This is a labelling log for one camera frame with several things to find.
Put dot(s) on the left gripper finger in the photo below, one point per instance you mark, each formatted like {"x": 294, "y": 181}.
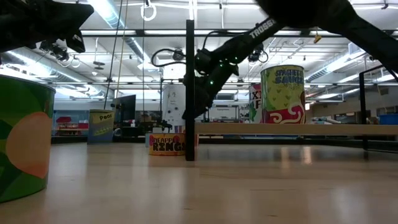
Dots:
{"x": 77, "y": 42}

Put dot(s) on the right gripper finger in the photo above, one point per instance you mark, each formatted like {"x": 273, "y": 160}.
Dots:
{"x": 199, "y": 109}

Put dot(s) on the yellow pineapple rings can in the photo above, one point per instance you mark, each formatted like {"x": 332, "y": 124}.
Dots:
{"x": 166, "y": 144}

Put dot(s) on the white mixed fruit can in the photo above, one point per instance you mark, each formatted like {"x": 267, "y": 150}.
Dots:
{"x": 255, "y": 105}

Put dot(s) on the green spaghetti sauce can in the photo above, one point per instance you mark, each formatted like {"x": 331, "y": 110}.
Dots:
{"x": 281, "y": 93}

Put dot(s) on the yellow and blue peas can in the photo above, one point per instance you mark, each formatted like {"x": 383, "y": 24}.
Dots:
{"x": 101, "y": 127}

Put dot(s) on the green sliced peaches can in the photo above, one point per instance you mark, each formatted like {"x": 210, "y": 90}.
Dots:
{"x": 25, "y": 140}

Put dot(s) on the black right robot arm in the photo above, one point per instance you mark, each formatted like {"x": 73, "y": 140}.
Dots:
{"x": 357, "y": 28}

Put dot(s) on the white sign board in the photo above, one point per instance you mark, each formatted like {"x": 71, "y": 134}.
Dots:
{"x": 224, "y": 113}

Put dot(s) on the tall white cabinet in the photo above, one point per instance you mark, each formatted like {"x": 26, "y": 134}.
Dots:
{"x": 172, "y": 105}

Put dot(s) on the black monitor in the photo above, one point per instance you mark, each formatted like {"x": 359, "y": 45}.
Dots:
{"x": 126, "y": 109}

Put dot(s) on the blue display panel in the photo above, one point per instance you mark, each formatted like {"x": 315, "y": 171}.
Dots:
{"x": 70, "y": 123}

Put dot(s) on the yellow hanging hook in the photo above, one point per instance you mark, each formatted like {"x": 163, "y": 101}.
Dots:
{"x": 317, "y": 38}

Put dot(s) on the blue storage bin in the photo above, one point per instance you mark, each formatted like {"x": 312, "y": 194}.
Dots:
{"x": 388, "y": 119}

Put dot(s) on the black overhead camera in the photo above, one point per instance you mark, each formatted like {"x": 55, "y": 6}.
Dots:
{"x": 54, "y": 51}
{"x": 260, "y": 56}
{"x": 178, "y": 56}

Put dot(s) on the black aluminium rig frame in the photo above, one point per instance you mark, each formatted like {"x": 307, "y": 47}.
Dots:
{"x": 140, "y": 32}

